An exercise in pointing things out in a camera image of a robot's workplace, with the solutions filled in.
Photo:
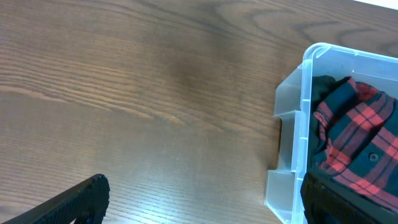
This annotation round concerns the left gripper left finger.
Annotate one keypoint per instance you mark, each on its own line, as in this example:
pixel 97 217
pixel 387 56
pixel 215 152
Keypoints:
pixel 84 203

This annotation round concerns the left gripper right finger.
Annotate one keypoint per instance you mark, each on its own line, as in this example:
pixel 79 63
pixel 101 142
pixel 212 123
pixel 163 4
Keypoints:
pixel 327 202

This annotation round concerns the red plaid flannel shirt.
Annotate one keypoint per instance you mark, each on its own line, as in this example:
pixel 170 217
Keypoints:
pixel 353 137

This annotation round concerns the clear plastic storage bin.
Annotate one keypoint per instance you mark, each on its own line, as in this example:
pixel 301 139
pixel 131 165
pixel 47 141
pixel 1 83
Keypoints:
pixel 292 106

